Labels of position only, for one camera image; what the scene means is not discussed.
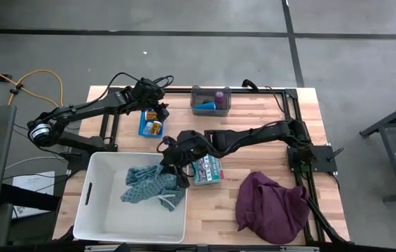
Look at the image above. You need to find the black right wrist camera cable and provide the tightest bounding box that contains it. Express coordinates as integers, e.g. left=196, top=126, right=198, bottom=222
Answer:
left=156, top=134, right=178, bottom=154

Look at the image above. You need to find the grey translucent plastic bin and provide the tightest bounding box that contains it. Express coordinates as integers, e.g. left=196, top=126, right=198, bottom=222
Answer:
left=189, top=85, right=233, bottom=118

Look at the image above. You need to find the silver table edge rail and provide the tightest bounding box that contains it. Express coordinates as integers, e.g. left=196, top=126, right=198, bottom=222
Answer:
left=84, top=244, right=321, bottom=252

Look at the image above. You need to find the black cable with plug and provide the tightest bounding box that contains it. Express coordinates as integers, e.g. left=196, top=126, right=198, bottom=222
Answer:
left=240, top=78, right=292, bottom=122

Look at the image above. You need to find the teal patterned cloth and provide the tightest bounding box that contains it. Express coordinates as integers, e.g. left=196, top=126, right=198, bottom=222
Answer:
left=119, top=163, right=189, bottom=213

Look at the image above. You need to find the blue slotted plastic basket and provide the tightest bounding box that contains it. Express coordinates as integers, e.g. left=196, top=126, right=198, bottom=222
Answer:
left=137, top=108, right=165, bottom=139

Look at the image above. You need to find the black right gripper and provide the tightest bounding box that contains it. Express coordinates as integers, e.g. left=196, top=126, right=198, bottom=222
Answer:
left=161, top=131, right=216, bottom=190

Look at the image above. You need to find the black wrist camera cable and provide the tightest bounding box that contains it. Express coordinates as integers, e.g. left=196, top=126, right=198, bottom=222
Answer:
left=93, top=71, right=175, bottom=106
left=156, top=134, right=178, bottom=154

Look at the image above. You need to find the yellow extension cable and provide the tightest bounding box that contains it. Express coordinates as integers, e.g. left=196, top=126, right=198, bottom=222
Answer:
left=0, top=58, right=64, bottom=108

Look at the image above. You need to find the purple cloth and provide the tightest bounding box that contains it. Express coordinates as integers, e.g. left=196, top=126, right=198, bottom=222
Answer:
left=235, top=170, right=311, bottom=245

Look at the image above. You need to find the blue bandage roll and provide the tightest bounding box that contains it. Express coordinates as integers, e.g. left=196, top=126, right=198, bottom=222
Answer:
left=193, top=101, right=217, bottom=111

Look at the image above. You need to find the black aluminium table frame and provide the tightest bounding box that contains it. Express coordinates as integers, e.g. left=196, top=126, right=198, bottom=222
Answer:
left=97, top=85, right=351, bottom=246

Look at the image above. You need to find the black metal stand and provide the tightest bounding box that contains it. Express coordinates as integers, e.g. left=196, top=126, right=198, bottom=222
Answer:
left=358, top=94, right=396, bottom=204

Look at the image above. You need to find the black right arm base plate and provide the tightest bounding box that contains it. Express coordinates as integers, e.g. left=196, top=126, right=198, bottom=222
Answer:
left=286, top=144, right=345, bottom=174

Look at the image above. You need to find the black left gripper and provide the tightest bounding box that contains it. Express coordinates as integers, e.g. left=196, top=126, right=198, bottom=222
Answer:
left=130, top=77, right=171, bottom=123

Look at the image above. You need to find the black left wrist camera cable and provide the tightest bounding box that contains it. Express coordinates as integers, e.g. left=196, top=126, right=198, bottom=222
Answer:
left=93, top=71, right=175, bottom=106

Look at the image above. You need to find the white woven plastic basket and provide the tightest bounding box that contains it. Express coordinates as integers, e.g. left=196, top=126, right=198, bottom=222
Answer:
left=71, top=152, right=189, bottom=245

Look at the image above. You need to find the white paper sheet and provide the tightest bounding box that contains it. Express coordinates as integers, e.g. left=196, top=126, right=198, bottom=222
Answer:
left=11, top=170, right=57, bottom=220

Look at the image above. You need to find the green first aid kit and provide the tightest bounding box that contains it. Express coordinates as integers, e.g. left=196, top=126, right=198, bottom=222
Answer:
left=187, top=153, right=225, bottom=186

